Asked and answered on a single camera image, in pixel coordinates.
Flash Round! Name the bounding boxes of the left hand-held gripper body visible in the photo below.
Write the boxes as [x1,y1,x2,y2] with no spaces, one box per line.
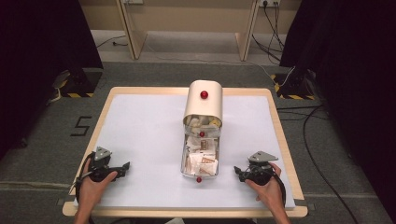
[88,146,125,183]

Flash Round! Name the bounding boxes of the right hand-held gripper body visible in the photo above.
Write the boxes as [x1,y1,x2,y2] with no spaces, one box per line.
[237,150,279,187]

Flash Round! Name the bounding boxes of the person's right hand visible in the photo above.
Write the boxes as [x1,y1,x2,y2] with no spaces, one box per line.
[245,161,283,207]

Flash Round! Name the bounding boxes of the person's left hand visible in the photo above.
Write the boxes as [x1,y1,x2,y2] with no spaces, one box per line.
[77,158,119,209]

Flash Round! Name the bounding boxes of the white paper sheet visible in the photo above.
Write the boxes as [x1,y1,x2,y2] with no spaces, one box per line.
[74,93,296,209]

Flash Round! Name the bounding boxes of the pile of white orange packets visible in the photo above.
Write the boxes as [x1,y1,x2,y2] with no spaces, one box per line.
[184,136,219,176]

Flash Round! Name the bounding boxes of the long clear drawer red knob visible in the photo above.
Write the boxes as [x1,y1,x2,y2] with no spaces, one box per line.
[179,135,220,184]

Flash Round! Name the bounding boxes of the short clear drawer red knob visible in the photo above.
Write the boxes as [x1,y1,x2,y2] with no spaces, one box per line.
[183,115,223,138]

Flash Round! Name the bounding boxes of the pile of white yellow sachets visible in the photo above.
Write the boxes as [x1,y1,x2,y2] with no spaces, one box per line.
[185,115,222,129]

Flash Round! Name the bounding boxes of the cream toy mailbox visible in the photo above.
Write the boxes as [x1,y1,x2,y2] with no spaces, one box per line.
[182,79,224,129]

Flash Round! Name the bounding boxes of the black stand base striped tape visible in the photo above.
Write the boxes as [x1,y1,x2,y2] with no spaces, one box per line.
[269,68,316,101]
[50,67,104,99]

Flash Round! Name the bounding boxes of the black curtain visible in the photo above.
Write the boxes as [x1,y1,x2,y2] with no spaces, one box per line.
[278,0,396,220]
[0,0,105,158]

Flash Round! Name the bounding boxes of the right hand-held gripper black cable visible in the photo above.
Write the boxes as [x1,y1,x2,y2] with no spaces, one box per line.
[272,169,288,207]

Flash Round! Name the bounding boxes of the hand-held gripper black cable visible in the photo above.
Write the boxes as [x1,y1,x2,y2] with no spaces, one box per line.
[74,151,96,203]
[272,169,288,207]

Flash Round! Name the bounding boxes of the left hand-held gripper black cable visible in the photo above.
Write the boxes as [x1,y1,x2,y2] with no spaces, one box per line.
[74,151,96,203]

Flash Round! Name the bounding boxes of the long black floor cable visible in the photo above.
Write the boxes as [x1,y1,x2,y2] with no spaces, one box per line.
[303,105,362,224]

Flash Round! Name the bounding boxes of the thin black floor cables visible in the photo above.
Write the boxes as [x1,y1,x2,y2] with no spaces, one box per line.
[276,105,330,121]

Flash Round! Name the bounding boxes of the white cable at stand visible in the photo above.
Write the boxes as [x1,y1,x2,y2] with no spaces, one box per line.
[46,69,71,106]

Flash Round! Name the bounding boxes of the black floor cable with plug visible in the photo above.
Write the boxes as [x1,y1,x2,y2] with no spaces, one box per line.
[95,34,129,49]

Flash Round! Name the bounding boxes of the light wooden desk frame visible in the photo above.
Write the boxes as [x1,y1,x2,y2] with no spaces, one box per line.
[115,0,261,63]

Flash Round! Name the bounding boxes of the bundle of black cables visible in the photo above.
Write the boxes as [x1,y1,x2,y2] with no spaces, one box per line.
[251,2,286,63]

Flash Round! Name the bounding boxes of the white wall socket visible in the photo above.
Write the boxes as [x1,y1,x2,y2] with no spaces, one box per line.
[259,0,282,8]

